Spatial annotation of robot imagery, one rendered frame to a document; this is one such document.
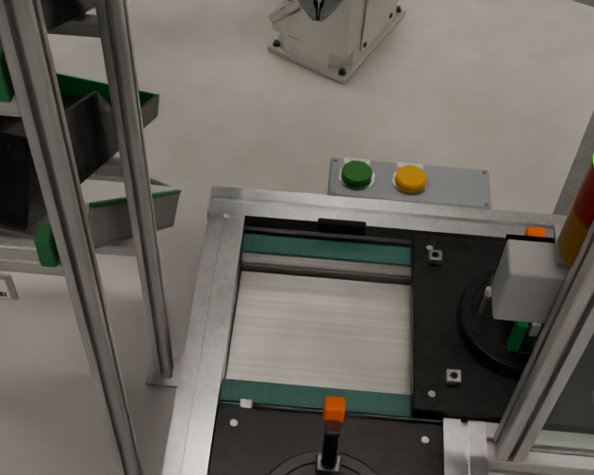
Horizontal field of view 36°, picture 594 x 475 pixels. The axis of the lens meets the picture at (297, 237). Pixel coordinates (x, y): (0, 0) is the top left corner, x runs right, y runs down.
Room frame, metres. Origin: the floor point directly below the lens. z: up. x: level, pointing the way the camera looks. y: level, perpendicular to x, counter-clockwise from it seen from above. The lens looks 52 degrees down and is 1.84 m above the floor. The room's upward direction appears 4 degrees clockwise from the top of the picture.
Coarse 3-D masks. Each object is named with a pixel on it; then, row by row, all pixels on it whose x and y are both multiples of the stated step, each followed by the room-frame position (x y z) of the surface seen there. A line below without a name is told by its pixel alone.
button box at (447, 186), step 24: (336, 168) 0.82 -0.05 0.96; (384, 168) 0.83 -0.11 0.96; (432, 168) 0.83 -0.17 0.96; (456, 168) 0.84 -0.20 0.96; (336, 192) 0.78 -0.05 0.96; (360, 192) 0.78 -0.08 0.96; (384, 192) 0.78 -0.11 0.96; (408, 192) 0.79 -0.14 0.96; (432, 192) 0.79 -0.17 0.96; (456, 192) 0.79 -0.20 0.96; (480, 192) 0.79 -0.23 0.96
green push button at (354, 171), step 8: (344, 168) 0.81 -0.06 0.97; (352, 168) 0.81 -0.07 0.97; (360, 168) 0.81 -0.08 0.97; (368, 168) 0.81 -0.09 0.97; (344, 176) 0.80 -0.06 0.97; (352, 176) 0.80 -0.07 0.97; (360, 176) 0.80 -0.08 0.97; (368, 176) 0.80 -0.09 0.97; (352, 184) 0.79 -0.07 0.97; (360, 184) 0.79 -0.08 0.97; (368, 184) 0.80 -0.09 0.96
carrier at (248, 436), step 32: (224, 416) 0.45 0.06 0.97; (256, 416) 0.45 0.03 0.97; (288, 416) 0.45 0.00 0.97; (320, 416) 0.46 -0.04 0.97; (224, 448) 0.41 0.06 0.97; (256, 448) 0.41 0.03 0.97; (288, 448) 0.42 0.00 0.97; (320, 448) 0.42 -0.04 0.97; (352, 448) 0.42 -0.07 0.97; (384, 448) 0.42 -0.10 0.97; (416, 448) 0.43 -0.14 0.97
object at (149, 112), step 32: (64, 96) 0.68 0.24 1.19; (96, 96) 0.55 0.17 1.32; (0, 128) 0.58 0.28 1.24; (96, 128) 0.54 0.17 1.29; (0, 160) 0.44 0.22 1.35; (32, 160) 0.45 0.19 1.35; (96, 160) 0.53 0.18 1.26; (0, 192) 0.43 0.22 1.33; (32, 192) 0.44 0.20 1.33; (32, 224) 0.43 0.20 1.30
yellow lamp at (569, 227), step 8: (568, 216) 0.48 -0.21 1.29; (576, 216) 0.46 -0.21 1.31; (568, 224) 0.47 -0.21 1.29; (576, 224) 0.46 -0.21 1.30; (584, 224) 0.46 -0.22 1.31; (560, 232) 0.48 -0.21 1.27; (568, 232) 0.46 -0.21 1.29; (576, 232) 0.46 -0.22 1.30; (584, 232) 0.45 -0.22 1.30; (560, 240) 0.47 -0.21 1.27; (568, 240) 0.46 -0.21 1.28; (576, 240) 0.45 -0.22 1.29; (560, 248) 0.46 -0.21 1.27; (568, 248) 0.46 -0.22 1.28; (576, 248) 0.45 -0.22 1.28; (568, 256) 0.46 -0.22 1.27; (576, 256) 0.45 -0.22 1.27
